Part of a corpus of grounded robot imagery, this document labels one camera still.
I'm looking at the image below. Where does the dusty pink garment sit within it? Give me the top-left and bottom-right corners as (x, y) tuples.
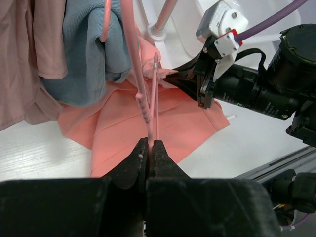
(0, 0), (68, 130)

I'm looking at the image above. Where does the white plastic basket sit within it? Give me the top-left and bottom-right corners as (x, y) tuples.
(196, 0), (301, 45)

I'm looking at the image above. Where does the pink hanger with blue garment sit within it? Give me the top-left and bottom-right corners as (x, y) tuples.
(99, 0), (112, 43)

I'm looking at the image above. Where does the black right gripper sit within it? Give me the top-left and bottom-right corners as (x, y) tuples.
(164, 24), (316, 120)

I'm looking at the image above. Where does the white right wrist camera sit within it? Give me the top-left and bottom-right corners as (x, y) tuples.
(196, 0), (249, 81)

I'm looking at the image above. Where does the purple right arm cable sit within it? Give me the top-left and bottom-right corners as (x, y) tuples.
(236, 0), (312, 42)

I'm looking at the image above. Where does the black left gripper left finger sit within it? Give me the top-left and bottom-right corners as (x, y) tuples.
(103, 137), (148, 190)

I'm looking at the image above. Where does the white metal clothes rack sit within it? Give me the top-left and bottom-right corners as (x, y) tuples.
(138, 0), (198, 60)

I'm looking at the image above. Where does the salmon pink skirt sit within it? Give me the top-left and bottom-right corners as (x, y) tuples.
(57, 37), (230, 178)

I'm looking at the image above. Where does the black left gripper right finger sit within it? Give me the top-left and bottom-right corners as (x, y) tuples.
(150, 140), (190, 180)

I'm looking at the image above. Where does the pink wire hanger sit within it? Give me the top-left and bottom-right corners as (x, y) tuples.
(120, 0), (160, 154)

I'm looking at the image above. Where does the blue grey garment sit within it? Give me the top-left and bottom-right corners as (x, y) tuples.
(42, 0), (132, 106)

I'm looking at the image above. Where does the aluminium mounting rail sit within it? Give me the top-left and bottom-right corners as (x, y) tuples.
(236, 147), (316, 183)

